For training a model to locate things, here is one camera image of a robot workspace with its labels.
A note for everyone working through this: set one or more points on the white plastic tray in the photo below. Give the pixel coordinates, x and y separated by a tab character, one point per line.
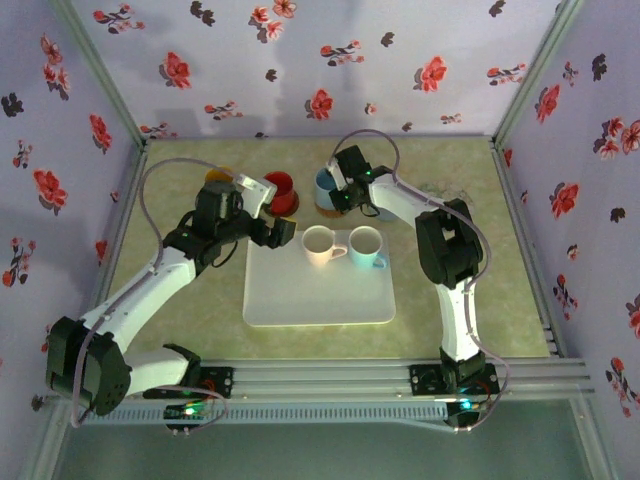
320	295

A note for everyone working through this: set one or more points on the right controller board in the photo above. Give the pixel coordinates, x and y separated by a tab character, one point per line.
467	405

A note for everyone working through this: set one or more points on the brown wooden round coaster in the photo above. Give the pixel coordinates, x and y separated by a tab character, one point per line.
292	207

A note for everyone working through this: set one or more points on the blue woven round coaster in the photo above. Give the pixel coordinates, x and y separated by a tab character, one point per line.
389	216

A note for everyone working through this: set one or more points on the floral cup with yellow inside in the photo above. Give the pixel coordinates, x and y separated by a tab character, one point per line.
217	174

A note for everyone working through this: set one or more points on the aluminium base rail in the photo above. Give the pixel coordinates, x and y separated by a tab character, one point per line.
320	375

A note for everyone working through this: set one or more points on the pink cup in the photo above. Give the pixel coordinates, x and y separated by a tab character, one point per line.
318	247

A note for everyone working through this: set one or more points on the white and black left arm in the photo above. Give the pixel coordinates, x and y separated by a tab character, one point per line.
150	290

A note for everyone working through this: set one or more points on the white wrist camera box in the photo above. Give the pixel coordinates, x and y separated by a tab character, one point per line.
337	177
257	192

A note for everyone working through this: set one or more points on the blue cup with blue inside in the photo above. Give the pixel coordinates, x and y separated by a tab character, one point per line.
324	192

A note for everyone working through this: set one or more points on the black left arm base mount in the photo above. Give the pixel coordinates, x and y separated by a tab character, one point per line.
222	381

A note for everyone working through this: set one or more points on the light blue cup white inside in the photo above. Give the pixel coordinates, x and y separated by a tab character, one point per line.
366	250

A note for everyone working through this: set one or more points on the aluminium corner post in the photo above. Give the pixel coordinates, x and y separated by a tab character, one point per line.
537	75
102	75

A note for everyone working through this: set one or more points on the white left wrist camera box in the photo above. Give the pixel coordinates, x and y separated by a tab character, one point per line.
257	192

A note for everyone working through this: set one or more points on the controller board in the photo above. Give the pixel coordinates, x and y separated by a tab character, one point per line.
187	411
467	405

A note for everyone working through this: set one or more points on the red cup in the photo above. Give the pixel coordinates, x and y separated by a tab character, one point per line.
280	192

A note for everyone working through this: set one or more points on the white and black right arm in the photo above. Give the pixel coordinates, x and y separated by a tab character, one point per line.
450	240

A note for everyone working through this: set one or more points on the left controller board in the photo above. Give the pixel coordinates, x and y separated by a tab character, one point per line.
187	411

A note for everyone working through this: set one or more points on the large marbled pattern coaster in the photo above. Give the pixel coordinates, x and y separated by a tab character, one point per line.
442	190

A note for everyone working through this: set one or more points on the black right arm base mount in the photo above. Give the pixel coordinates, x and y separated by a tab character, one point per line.
425	380

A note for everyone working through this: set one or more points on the tan rattan round coaster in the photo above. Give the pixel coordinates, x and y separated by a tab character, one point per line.
330	214

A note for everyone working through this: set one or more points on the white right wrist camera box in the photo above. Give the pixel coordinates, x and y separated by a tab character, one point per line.
337	177

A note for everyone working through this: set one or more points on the aluminium side rail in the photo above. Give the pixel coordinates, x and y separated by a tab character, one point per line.
520	225
117	225

